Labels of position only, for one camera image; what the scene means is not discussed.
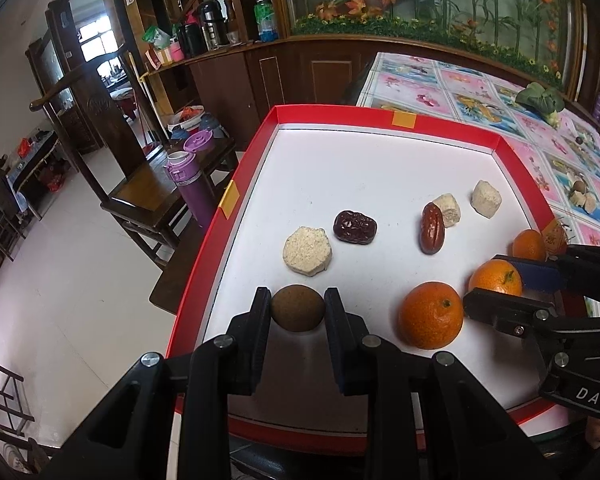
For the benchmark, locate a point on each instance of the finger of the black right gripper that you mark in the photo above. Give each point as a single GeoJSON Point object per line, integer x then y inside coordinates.
{"type": "Point", "coordinates": [553, 275]}
{"type": "Point", "coordinates": [516, 316]}

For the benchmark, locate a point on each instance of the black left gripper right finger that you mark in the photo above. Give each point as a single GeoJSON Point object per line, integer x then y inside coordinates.
{"type": "Point", "coordinates": [427, 418]}

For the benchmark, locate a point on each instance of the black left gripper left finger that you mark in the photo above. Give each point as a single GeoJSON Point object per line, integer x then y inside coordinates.
{"type": "Point", "coordinates": [127, 435]}

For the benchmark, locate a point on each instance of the orange mandarin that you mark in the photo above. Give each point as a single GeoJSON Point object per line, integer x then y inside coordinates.
{"type": "Point", "coordinates": [497, 275]}
{"type": "Point", "coordinates": [529, 244]}
{"type": "Point", "coordinates": [431, 316]}

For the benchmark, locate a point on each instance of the dark red jujube date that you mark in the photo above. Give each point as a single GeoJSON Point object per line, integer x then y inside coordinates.
{"type": "Point", "coordinates": [354, 227]}
{"type": "Point", "coordinates": [432, 229]}

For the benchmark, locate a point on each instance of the beige round cake piece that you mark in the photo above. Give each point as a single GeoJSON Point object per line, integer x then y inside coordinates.
{"type": "Point", "coordinates": [307, 251]}

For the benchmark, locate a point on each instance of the colourful fruit print tablecloth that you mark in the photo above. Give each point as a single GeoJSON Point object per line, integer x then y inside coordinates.
{"type": "Point", "coordinates": [551, 156]}

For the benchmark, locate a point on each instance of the red tray with white base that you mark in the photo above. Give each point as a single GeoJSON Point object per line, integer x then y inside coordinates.
{"type": "Point", "coordinates": [305, 164]}

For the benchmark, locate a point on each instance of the green leafy vegetable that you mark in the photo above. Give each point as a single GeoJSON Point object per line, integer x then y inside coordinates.
{"type": "Point", "coordinates": [545, 102]}

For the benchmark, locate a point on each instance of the purple thermos bottle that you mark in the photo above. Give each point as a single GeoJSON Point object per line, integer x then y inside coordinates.
{"type": "Point", "coordinates": [184, 168]}

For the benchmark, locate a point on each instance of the glass flower display cabinet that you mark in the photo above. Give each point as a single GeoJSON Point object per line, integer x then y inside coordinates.
{"type": "Point", "coordinates": [532, 36]}

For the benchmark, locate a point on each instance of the dark wooden chair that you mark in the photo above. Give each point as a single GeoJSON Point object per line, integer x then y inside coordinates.
{"type": "Point", "coordinates": [145, 203]}

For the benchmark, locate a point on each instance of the green label plastic bottle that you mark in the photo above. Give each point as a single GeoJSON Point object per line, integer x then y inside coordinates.
{"type": "Point", "coordinates": [266, 22]}

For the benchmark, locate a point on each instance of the black thermos flask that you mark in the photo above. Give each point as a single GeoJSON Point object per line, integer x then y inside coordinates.
{"type": "Point", "coordinates": [212, 23]}

